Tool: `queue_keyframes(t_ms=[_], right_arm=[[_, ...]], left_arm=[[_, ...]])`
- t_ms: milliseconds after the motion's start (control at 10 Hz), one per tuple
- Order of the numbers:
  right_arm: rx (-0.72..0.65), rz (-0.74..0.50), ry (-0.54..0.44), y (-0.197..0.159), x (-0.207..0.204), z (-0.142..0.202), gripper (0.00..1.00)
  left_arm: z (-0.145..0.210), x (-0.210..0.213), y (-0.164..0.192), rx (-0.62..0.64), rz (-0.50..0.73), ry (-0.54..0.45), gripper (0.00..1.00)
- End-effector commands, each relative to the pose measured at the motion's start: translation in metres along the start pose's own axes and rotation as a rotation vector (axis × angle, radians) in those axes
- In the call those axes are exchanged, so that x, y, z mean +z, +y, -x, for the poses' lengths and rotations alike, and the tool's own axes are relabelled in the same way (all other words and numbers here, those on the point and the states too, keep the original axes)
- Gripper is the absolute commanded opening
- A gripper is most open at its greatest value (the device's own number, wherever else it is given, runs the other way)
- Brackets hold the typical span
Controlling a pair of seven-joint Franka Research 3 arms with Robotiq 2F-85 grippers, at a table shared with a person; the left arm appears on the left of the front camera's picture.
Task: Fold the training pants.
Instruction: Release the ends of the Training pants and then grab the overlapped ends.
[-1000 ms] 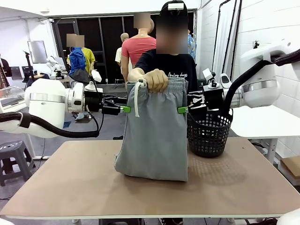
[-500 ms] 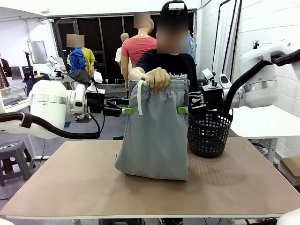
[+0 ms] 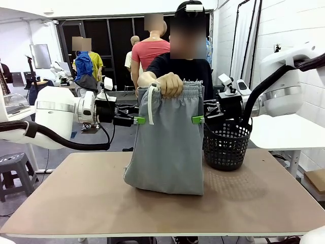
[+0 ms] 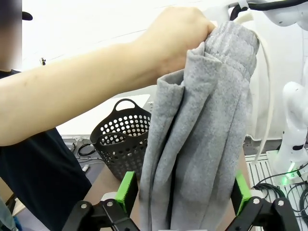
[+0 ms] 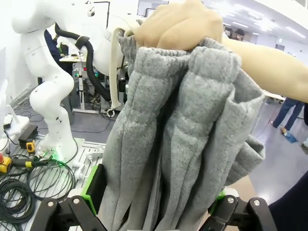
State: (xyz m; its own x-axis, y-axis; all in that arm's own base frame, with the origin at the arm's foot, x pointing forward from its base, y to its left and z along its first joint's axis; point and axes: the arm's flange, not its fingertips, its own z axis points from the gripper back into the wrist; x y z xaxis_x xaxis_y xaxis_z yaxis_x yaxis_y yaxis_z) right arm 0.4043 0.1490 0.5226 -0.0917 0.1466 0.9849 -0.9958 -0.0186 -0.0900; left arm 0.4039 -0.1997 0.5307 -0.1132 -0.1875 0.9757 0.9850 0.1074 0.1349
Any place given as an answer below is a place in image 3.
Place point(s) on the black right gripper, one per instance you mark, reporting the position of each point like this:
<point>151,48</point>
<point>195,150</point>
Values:
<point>231,109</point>

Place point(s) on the grey plastic stool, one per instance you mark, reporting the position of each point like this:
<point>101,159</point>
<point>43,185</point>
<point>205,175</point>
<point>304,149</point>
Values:
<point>15,170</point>

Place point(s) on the large white table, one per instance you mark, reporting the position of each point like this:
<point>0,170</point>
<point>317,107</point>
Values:
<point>279,134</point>

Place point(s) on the bald mannequin in white shirt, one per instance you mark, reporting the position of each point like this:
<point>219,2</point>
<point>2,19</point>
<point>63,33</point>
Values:
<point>134,40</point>

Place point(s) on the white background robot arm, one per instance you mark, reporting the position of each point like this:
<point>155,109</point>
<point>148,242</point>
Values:
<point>57,67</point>

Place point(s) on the black wall pipe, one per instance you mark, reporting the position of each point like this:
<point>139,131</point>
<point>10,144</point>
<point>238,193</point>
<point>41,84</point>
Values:
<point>238,25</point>

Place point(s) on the black perforated plastic basket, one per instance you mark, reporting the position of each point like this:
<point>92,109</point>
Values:
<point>223,162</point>

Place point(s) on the grey training pants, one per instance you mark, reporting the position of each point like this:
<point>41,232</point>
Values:
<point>165,152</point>

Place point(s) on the person in black t-shirt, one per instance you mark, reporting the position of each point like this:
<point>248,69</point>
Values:
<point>198,71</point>

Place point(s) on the person's right hand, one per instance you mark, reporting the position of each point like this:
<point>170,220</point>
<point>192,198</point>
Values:
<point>172,85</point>

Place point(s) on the framed grey wall panel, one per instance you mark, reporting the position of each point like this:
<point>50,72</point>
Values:
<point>40,56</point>

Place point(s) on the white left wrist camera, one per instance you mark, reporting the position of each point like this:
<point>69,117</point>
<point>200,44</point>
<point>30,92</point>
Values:
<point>108,83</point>

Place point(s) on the small mounted camera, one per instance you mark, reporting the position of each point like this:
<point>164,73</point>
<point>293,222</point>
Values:
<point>277,47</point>

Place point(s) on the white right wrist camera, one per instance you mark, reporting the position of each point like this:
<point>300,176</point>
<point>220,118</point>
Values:
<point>224,80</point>

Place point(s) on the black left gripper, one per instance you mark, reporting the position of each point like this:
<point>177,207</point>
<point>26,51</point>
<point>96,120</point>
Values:
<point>106,114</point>

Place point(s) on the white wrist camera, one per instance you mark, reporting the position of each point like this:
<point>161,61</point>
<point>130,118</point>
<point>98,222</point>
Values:
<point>108,83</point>
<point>224,80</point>

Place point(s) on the blue floor mat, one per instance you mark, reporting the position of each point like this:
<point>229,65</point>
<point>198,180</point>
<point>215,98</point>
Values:
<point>74,135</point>

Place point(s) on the white head-mounted camera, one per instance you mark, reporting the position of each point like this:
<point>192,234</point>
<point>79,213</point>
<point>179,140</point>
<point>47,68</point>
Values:
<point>195,8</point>

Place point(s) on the person's right forearm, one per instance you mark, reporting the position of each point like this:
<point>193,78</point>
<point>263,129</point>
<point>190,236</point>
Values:
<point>147,80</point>

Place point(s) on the brown cardboard box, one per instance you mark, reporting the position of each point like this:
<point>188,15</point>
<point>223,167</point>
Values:
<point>316,180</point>

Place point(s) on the person in yellow shirt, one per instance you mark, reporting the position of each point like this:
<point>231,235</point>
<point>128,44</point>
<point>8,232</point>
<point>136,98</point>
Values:
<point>97,63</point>

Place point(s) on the blue patterned shirt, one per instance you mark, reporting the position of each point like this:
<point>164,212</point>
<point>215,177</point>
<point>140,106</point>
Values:
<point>210,50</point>

